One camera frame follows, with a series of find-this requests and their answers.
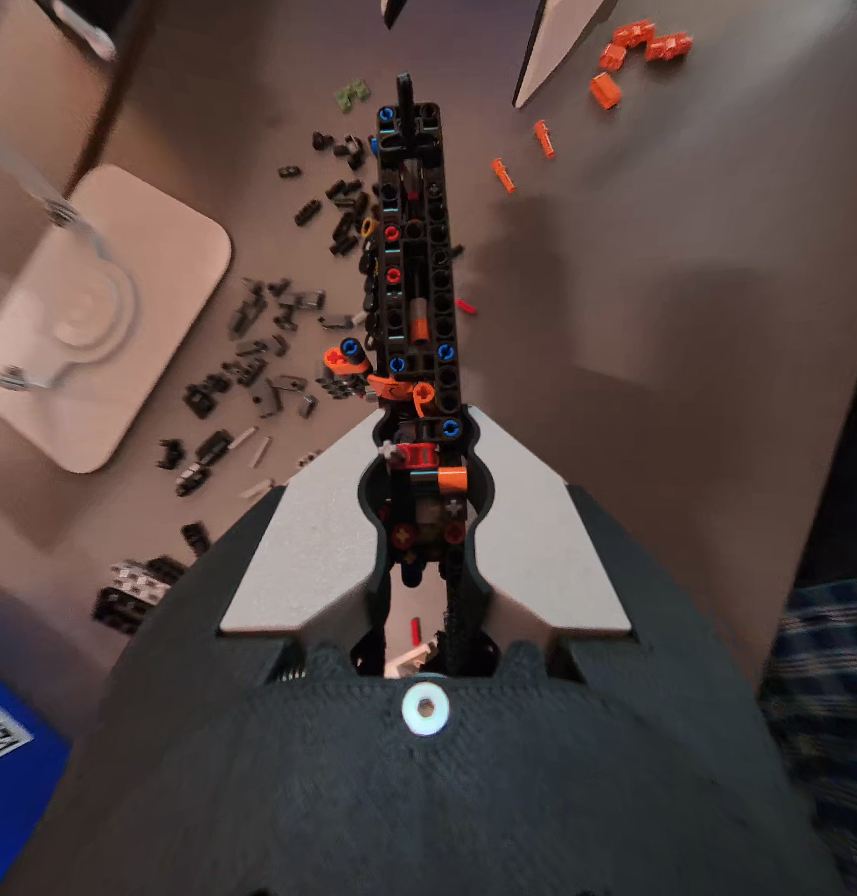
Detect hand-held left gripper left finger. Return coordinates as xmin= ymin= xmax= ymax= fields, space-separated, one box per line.
xmin=218 ymin=409 xmax=394 ymax=658

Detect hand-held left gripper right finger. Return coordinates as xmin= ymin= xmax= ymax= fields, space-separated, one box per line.
xmin=463 ymin=405 xmax=634 ymax=641

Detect lego car chassis model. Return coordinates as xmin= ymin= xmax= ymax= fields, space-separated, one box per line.
xmin=322 ymin=73 xmax=495 ymax=676

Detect cluster of orange lego connectors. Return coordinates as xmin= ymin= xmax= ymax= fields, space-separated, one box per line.
xmin=598 ymin=20 xmax=695 ymax=72

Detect scattered grey lego pieces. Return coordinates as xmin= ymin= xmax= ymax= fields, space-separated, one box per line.
xmin=155 ymin=276 xmax=331 ymax=505

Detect dark navy garment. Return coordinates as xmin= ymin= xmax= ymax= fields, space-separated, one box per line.
xmin=795 ymin=350 xmax=857 ymax=589

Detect blue box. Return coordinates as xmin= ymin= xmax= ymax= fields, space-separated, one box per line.
xmin=0 ymin=661 xmax=74 ymax=896

